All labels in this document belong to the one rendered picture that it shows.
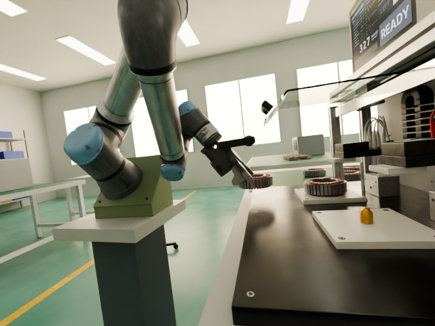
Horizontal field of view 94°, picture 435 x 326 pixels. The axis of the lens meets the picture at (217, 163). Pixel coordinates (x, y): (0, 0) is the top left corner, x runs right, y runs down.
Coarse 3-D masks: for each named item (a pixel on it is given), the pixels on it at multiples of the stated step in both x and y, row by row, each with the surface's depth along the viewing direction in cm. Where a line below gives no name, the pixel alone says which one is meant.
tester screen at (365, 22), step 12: (372, 0) 50; (384, 0) 46; (360, 12) 56; (372, 12) 51; (360, 24) 57; (372, 24) 51; (408, 24) 39; (360, 36) 57; (372, 36) 51; (396, 36) 43
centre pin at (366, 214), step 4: (364, 208) 36; (368, 208) 36; (360, 212) 37; (364, 212) 36; (368, 212) 36; (372, 212) 36; (360, 216) 37; (364, 216) 36; (368, 216) 36; (372, 216) 36; (360, 220) 37; (364, 220) 36; (368, 220) 36; (372, 220) 36
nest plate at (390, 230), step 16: (384, 208) 42; (320, 224) 39; (336, 224) 37; (352, 224) 36; (368, 224) 35; (384, 224) 35; (400, 224) 34; (416, 224) 34; (336, 240) 31; (352, 240) 31; (368, 240) 30; (384, 240) 30; (400, 240) 29; (416, 240) 29; (432, 240) 28
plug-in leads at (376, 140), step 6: (372, 120) 56; (378, 120) 55; (384, 120) 54; (378, 126) 57; (384, 126) 54; (378, 132) 57; (384, 132) 54; (366, 138) 59; (372, 138) 55; (378, 138) 57; (384, 138) 54; (372, 144) 55; (378, 144) 57
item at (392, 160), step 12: (384, 144) 37; (396, 144) 33; (408, 144) 32; (420, 144) 31; (432, 144) 31; (384, 156) 37; (396, 156) 34; (408, 156) 32; (420, 156) 31; (432, 156) 31; (372, 168) 37; (384, 168) 34; (396, 168) 32; (408, 168) 32; (420, 168) 32
